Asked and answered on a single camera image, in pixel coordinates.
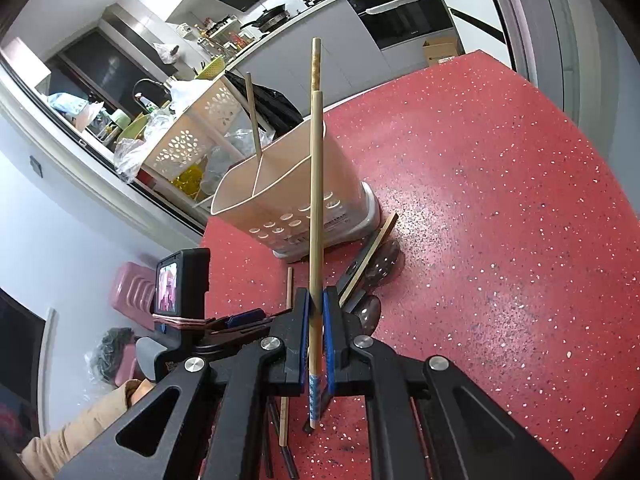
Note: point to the black built-in oven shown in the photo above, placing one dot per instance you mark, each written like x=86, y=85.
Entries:
x=400, y=17

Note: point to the cardboard box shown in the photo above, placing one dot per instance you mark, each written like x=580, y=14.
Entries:
x=441, y=51

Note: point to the hanging white plastic bag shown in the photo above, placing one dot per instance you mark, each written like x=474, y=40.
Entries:
x=167, y=52

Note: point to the black wok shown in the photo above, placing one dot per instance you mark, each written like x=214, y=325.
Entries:
x=267, y=16

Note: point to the grey plastic bag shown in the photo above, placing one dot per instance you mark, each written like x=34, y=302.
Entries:
x=107, y=352

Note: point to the green colander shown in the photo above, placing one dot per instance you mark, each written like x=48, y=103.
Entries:
x=212, y=67

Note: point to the dark brown translucent spoon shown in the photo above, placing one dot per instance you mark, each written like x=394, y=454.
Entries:
x=369, y=312
x=386, y=262

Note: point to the green basin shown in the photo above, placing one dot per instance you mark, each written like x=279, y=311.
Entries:
x=132, y=127

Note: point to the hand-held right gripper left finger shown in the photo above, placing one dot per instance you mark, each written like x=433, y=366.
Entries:
x=302, y=340

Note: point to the white towel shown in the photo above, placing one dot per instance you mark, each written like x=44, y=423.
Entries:
x=395, y=2

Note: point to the clear plastic bag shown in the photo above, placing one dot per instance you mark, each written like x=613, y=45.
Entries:
x=137, y=147

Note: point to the wall switch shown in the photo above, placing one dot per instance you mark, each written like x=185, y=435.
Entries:
x=35, y=165

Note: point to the spice rack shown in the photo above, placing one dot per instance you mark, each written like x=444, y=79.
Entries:
x=225, y=32

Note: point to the kitchen faucet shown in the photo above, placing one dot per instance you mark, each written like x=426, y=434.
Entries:
x=145, y=84

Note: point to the black bag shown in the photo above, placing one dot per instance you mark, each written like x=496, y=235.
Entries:
x=272, y=102

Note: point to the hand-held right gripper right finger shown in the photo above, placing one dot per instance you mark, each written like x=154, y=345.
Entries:
x=330, y=340

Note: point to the wooden chopstick yellow patterned end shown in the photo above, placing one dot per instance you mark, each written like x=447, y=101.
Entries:
x=315, y=65

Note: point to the beige perforated storage cart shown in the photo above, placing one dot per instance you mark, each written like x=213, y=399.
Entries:
x=190, y=125

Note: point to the dish soap bottle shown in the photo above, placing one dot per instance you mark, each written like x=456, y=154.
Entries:
x=148, y=105

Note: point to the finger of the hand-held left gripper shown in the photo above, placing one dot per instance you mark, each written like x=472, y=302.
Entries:
x=232, y=337
x=242, y=318

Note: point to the person's left forearm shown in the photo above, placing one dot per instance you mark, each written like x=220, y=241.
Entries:
x=80, y=425

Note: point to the wooden chopstick blue patterned end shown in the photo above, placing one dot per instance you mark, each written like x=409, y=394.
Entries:
x=315, y=185

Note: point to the plain wooden chopstick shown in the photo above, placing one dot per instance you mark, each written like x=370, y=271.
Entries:
x=290, y=285
x=252, y=115

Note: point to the blue package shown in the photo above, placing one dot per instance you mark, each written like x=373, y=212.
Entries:
x=65, y=102

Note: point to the beige plastic utensil holder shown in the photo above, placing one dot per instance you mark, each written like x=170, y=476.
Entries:
x=280, y=195

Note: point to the yellow oil bottle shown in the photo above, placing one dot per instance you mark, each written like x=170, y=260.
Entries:
x=190, y=180

